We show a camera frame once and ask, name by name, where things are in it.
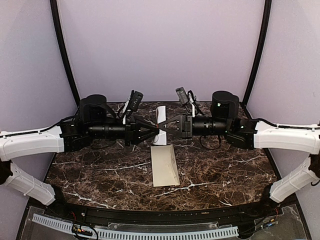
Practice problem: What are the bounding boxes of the cream paper envelope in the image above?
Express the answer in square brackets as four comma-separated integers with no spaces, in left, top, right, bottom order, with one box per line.
[150,145,180,187]

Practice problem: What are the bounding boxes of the black right frame post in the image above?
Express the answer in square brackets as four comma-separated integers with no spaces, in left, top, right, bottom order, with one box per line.
[242,0,272,107]

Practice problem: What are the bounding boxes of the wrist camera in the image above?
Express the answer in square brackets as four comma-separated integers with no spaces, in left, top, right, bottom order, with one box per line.
[175,87,196,117]
[121,90,144,125]

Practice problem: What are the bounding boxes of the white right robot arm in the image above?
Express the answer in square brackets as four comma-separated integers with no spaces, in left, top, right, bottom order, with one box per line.
[158,90,320,217]

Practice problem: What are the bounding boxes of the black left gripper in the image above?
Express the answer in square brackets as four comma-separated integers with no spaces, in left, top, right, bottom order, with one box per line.
[87,114,160,147]

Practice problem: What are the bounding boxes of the black frame post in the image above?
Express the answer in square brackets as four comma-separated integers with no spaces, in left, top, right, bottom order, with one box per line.
[242,0,272,107]
[49,0,80,106]

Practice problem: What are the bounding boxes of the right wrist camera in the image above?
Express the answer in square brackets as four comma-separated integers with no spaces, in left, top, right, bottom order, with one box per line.
[175,87,196,117]

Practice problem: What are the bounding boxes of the white slotted cable duct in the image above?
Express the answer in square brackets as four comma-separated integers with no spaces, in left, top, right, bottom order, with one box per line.
[32,214,239,240]

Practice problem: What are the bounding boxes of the black front rail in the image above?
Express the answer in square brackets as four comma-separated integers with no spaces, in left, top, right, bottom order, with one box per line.
[29,197,296,226]

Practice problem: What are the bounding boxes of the black left frame post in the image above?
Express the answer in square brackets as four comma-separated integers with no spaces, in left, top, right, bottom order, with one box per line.
[49,0,80,106]

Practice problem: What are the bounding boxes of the white sticker sheet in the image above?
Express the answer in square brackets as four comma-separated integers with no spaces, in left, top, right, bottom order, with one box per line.
[152,105,168,146]

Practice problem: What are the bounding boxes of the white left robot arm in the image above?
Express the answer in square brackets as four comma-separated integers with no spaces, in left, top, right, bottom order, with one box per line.
[0,91,160,218]

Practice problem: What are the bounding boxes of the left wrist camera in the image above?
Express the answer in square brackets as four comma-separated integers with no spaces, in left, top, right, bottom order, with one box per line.
[121,90,144,125]

